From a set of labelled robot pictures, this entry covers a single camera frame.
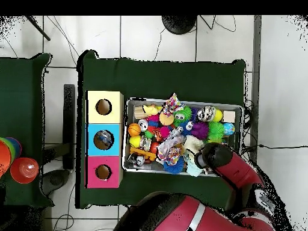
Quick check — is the orange toy basketball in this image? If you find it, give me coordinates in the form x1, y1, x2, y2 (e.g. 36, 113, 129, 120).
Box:
127, 123, 142, 137

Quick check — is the cream waffle cloth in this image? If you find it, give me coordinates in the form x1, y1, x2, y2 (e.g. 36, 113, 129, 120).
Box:
183, 135, 205, 157

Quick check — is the wooden box with three holes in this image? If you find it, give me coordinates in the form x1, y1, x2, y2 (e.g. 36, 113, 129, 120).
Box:
85, 90, 125, 189

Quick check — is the blue spiky rubber ball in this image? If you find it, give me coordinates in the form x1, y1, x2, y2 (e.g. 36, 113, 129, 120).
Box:
162, 157, 185, 175

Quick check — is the purple knobby rubber ball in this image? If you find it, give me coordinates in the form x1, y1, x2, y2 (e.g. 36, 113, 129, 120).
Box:
191, 121, 209, 140

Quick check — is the green spiky rubber ball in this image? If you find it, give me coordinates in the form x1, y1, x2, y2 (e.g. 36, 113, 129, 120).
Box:
208, 120, 226, 140

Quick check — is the blue globe ball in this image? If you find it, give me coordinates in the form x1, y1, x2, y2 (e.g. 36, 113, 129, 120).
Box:
223, 122, 236, 136

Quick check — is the plain wooden block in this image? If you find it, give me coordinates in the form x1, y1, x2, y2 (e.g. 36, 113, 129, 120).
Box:
223, 110, 236, 123

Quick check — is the black upright panel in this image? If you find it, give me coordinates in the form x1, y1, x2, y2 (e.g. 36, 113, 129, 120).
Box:
63, 84, 76, 170

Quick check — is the black round stand base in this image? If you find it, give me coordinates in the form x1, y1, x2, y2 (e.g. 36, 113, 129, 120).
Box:
161, 15, 198, 35

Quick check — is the grey oval floor base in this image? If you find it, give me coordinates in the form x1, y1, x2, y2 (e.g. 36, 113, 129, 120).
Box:
39, 168, 71, 196

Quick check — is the dark green side tablecloth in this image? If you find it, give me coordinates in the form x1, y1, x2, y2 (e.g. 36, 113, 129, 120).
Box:
0, 52, 54, 208

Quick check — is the red plastic cup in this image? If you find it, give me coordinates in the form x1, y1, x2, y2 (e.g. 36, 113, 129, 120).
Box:
10, 156, 40, 185

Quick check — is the black tripod leg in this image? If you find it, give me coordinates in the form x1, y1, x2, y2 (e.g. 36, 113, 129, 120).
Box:
25, 15, 52, 42

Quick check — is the wire mesh bin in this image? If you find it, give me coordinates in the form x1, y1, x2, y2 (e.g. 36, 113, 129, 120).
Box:
122, 96, 244, 178

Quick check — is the grey floor cable cover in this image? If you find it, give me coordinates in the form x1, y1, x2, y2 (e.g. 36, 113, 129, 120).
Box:
248, 15, 262, 164

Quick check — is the black floor cable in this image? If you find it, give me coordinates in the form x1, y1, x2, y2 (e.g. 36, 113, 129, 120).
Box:
257, 143, 308, 150

